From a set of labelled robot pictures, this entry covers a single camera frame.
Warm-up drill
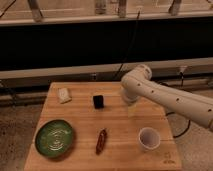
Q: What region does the black eraser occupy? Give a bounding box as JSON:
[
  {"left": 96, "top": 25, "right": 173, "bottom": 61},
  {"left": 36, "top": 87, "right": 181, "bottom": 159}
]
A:
[{"left": 93, "top": 95, "right": 104, "bottom": 109}]

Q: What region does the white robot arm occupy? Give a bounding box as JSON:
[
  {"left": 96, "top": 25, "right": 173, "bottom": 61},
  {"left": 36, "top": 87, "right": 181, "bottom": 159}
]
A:
[{"left": 121, "top": 64, "right": 213, "bottom": 132}]

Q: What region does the white paper cup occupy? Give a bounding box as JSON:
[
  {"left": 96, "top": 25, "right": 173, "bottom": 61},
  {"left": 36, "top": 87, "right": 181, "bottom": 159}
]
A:
[{"left": 138, "top": 127, "right": 161, "bottom": 151}]

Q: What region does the brown sausage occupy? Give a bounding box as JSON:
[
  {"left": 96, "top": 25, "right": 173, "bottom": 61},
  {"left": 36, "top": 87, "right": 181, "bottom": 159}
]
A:
[{"left": 96, "top": 129, "right": 107, "bottom": 155}]

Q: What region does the wooden cutting board table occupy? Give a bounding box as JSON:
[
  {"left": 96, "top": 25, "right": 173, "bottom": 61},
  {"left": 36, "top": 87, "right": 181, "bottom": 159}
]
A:
[{"left": 24, "top": 82, "right": 182, "bottom": 171}]

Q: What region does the white wrapped packet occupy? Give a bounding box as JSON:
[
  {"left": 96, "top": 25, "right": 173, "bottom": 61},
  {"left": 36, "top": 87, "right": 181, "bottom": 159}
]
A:
[{"left": 58, "top": 88, "right": 72, "bottom": 104}]

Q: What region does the green ceramic plate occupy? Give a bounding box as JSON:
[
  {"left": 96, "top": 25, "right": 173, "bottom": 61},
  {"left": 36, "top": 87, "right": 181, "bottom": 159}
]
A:
[{"left": 35, "top": 120, "right": 74, "bottom": 158}]

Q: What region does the black cable by table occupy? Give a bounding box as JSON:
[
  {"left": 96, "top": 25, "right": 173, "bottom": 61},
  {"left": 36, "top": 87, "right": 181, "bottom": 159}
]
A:
[{"left": 165, "top": 111, "right": 192, "bottom": 139}]

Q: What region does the black hanging cable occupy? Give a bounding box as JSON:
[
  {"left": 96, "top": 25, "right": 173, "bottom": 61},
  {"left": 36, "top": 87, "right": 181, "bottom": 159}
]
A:
[{"left": 112, "top": 9, "right": 141, "bottom": 81}]

